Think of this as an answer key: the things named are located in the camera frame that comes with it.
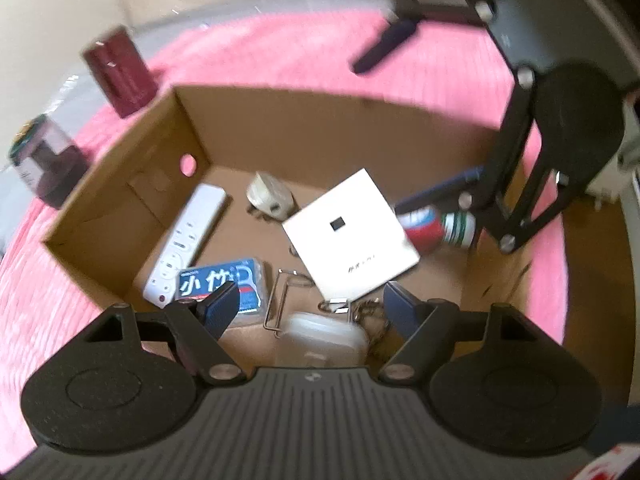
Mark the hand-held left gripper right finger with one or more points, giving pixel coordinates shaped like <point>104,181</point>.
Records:
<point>402,310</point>

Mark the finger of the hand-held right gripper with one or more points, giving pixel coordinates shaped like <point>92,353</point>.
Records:
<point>390,42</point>
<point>440,190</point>

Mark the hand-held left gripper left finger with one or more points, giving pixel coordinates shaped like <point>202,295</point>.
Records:
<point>220,310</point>

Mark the clear blue-label floss box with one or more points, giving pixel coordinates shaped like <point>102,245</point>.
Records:
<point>220,272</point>

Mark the white green-striped spool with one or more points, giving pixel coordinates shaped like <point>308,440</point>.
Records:
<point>457,230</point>

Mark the red boxing glove toy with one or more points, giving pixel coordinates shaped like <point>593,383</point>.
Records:
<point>425,237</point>

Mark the white square box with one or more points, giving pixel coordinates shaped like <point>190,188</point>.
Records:
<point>345,250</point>

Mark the white remote control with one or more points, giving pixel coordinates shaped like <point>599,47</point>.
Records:
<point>190,230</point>

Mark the translucent white plastic case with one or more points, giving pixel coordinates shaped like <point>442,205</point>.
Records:
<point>320,340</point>

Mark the brown cardboard box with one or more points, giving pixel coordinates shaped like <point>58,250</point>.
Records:
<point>350,135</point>

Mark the white round device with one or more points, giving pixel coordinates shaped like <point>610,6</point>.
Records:
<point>270,195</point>

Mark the pink ribbed blanket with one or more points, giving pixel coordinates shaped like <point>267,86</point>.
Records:
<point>50,285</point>

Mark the dark glass jar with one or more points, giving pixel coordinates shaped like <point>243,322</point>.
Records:
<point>47,165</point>

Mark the maroon canister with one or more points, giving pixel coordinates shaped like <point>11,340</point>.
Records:
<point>120,72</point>

